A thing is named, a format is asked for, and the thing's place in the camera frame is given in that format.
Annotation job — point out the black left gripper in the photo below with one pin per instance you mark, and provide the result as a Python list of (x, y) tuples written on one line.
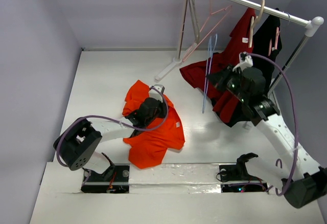
[(163, 107)]

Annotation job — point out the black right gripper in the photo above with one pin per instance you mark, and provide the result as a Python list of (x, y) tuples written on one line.
[(222, 78)]

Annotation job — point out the orange t-shirt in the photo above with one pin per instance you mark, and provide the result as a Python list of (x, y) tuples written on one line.
[(149, 148)]

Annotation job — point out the light blue clothes hanger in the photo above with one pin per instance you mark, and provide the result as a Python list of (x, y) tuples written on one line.
[(210, 51)]

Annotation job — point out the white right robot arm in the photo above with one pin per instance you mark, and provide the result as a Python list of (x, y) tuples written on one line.
[(298, 177)]

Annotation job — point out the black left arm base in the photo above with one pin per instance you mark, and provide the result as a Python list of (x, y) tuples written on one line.
[(113, 179)]

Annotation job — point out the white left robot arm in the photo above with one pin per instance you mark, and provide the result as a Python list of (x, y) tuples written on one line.
[(76, 146)]

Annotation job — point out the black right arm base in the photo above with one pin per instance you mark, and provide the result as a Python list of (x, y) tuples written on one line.
[(234, 178)]

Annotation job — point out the dark red t-shirt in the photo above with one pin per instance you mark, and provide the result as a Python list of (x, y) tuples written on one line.
[(194, 73)]

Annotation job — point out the black t-shirt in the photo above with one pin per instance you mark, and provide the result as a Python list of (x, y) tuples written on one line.
[(265, 48)]

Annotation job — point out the beige wooden clothes hanger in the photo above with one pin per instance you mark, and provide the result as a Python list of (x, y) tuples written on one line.
[(254, 21)]

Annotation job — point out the pink hanger under black shirt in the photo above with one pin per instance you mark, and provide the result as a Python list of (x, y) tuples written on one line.
[(273, 45)]

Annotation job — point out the grey clothes hanger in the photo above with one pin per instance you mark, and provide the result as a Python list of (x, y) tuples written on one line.
[(194, 20)]

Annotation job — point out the white metal clothes rack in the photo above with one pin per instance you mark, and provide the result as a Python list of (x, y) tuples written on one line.
[(221, 16)]

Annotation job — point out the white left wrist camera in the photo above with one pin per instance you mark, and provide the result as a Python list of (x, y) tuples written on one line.
[(156, 91)]

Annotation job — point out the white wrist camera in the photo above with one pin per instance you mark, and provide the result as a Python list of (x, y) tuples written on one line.
[(245, 61), (156, 91)]

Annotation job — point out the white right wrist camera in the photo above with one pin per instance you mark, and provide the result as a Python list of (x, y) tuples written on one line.
[(245, 61)]

